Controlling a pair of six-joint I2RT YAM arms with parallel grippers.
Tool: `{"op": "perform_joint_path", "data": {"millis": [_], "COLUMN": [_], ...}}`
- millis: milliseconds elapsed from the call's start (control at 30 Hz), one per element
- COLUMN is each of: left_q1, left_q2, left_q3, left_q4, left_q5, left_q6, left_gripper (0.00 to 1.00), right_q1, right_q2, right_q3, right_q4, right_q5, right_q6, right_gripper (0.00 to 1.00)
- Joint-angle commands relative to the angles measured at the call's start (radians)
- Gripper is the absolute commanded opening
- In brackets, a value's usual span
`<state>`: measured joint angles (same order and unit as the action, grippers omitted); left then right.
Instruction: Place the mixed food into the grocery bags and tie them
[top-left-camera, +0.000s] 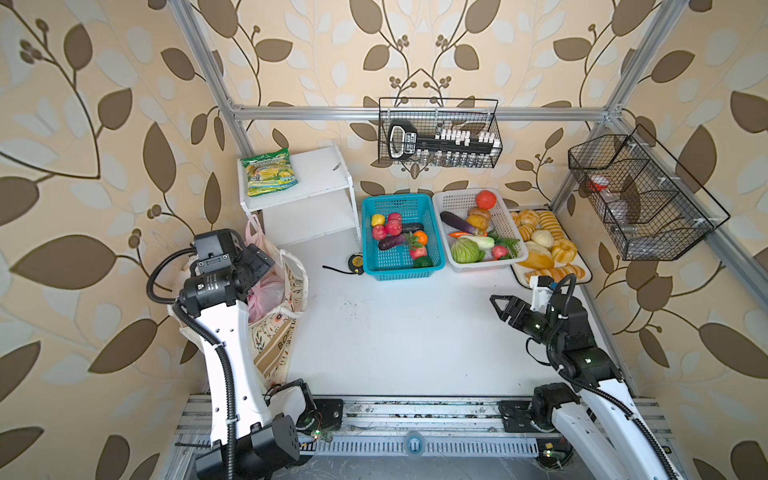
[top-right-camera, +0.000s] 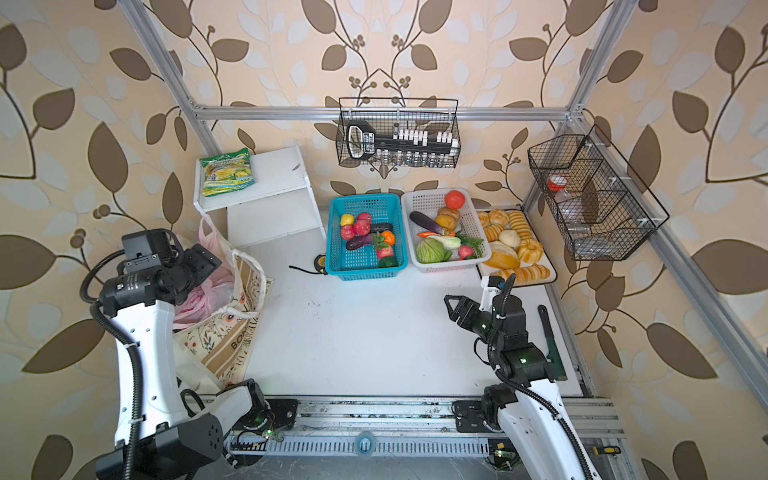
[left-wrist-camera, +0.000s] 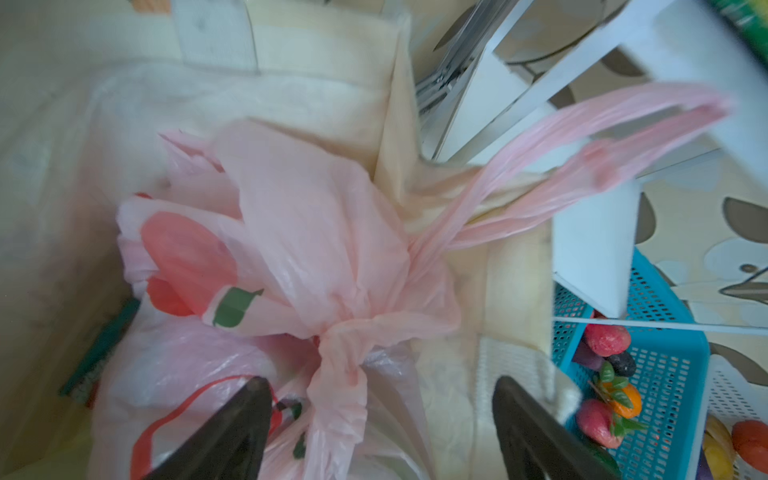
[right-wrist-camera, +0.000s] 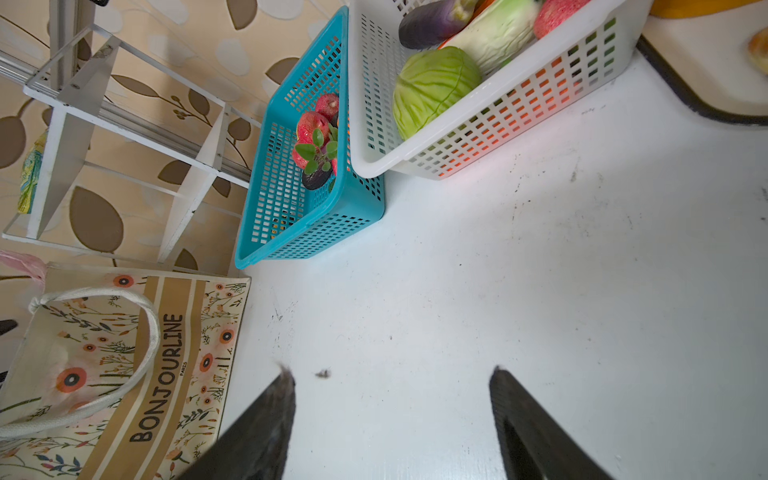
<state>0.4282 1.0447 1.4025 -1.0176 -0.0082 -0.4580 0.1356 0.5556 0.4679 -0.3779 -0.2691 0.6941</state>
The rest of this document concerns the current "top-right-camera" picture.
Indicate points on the green snack bag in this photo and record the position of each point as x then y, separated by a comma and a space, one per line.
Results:
226, 173

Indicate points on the yellow lemon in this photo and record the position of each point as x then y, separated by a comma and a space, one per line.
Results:
347, 220

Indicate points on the teal plastic fruit basket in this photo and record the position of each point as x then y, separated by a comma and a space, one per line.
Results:
353, 252

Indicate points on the white plastic vegetable basket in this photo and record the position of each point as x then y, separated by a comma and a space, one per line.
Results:
462, 230

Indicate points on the white two-tier shelf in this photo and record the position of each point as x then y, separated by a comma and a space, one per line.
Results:
281, 202

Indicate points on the green black handled tool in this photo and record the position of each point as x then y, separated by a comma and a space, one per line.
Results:
553, 356

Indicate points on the green avocado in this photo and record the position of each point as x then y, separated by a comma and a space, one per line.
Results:
388, 262

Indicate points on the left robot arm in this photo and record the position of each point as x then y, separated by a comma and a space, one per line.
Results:
164, 431

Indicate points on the black wire basket with bottles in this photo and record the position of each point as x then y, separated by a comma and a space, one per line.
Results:
398, 132

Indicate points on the cream canvas tote bag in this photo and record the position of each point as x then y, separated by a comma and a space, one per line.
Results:
214, 353

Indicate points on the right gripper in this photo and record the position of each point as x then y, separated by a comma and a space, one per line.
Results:
466, 304

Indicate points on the small yellow handled screwdriver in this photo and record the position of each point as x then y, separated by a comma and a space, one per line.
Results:
609, 450

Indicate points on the purple eggplant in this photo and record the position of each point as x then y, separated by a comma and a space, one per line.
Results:
425, 222

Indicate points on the black yellow tape measure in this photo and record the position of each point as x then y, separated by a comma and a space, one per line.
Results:
319, 266

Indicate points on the black wire wall basket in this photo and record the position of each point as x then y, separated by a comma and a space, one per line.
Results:
602, 205

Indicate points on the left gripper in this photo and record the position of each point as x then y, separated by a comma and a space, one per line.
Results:
199, 261

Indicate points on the green cabbage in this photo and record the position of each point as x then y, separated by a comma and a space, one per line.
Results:
430, 251

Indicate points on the red tomato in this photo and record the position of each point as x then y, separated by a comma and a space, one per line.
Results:
454, 200

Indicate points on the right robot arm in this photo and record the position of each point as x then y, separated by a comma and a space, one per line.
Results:
526, 404

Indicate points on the pink plastic grocery bag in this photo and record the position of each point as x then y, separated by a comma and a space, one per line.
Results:
217, 290

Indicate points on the orange fruit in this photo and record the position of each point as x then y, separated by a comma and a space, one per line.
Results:
389, 238

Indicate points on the bread tray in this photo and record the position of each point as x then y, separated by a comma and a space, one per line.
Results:
514, 248

